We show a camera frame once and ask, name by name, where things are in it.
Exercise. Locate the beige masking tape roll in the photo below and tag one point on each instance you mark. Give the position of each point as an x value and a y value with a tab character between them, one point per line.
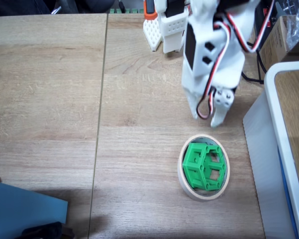
183	181

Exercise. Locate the black object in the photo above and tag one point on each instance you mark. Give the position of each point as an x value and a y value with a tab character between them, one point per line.
47	231

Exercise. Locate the green terminal block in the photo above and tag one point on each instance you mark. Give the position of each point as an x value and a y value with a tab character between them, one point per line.
129	11

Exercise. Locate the person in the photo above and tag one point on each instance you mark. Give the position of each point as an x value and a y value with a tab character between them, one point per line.
15	7

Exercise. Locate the blue box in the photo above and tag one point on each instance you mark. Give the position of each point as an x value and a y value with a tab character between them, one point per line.
20	209

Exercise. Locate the green hexagonal printed component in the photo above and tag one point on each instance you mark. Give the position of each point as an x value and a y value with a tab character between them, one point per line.
193	169

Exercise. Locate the clear plastic bag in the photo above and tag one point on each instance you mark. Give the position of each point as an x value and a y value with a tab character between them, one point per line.
297	22

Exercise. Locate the orange table clamp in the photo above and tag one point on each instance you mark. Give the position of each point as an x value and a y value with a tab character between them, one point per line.
149	15

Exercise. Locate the black device with red label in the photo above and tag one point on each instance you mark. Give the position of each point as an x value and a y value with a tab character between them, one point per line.
264	32

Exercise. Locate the brown cardboard box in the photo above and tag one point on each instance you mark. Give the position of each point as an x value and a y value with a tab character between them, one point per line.
274	47

